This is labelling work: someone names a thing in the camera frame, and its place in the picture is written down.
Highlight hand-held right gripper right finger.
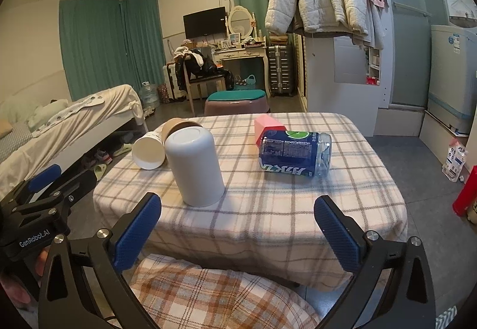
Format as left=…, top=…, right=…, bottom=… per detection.
left=314, top=195, right=437, bottom=329

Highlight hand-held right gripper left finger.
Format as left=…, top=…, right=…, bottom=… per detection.
left=37, top=192, right=165, bottom=329

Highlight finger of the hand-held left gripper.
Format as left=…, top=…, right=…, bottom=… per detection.
left=0, top=164, right=62, bottom=211
left=7, top=170, right=97, bottom=220

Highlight blue labelled plastic bottle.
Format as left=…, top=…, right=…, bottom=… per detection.
left=259, top=130, right=332, bottom=178

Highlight white paper cup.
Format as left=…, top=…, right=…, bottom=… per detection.
left=132, top=131, right=165, bottom=170

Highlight tall white cup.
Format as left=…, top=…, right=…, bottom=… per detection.
left=164, top=127, right=226, bottom=207

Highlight brown paper cup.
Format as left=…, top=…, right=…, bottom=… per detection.
left=161, top=118, right=204, bottom=141

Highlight person's left hand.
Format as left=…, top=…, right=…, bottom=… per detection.
left=0, top=247, right=50, bottom=316

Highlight white bed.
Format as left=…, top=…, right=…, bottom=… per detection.
left=0, top=68, right=150, bottom=197

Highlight grey checked pillow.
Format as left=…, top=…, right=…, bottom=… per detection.
left=0, top=122, right=33, bottom=163

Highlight pale green pillow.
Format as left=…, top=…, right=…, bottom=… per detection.
left=28, top=99, right=70, bottom=129

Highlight plaid tablecloth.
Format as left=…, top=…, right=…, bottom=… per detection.
left=92, top=112, right=408, bottom=292

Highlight beige blanket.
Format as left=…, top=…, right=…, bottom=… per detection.
left=35, top=85, right=144, bottom=134

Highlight person's plaid pants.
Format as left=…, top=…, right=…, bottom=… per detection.
left=128, top=254, right=323, bottom=329

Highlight large water jug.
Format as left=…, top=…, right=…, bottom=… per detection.
left=140, top=81, right=161, bottom=108

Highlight pink box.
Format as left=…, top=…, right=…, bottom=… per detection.
left=254, top=115, right=287, bottom=148

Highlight red cylinder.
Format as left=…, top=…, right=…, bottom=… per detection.
left=452, top=165, right=477, bottom=217

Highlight wide green curtain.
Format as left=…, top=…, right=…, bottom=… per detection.
left=59, top=0, right=126, bottom=102

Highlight white suitcase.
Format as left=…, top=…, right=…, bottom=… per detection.
left=163, top=63, right=187, bottom=103

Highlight white printed packet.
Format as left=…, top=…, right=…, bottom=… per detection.
left=443, top=138, right=469, bottom=183

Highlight white cabinet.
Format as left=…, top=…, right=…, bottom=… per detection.
left=298, top=31, right=393, bottom=136

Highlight narrow green curtain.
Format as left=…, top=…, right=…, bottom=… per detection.
left=121, top=0, right=165, bottom=91

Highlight pink stool with green cushion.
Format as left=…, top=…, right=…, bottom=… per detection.
left=204, top=89, right=268, bottom=117

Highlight wooden chair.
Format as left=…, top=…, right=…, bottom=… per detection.
left=182, top=53, right=229, bottom=116

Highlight pile of clothes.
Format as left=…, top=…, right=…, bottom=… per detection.
left=174, top=46, right=225, bottom=77

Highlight silver black suitcase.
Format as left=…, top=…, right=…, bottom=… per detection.
left=267, top=45, right=296, bottom=98

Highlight teal basket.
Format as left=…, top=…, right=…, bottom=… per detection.
left=233, top=75, right=257, bottom=91

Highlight black television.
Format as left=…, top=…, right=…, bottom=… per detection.
left=183, top=7, right=227, bottom=40

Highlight white dressing table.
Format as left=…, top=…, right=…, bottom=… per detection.
left=214, top=43, right=270, bottom=92

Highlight frosted glass door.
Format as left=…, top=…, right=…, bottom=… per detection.
left=373, top=0, right=450, bottom=111

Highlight oval white mirror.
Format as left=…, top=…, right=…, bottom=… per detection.
left=227, top=6, right=256, bottom=44

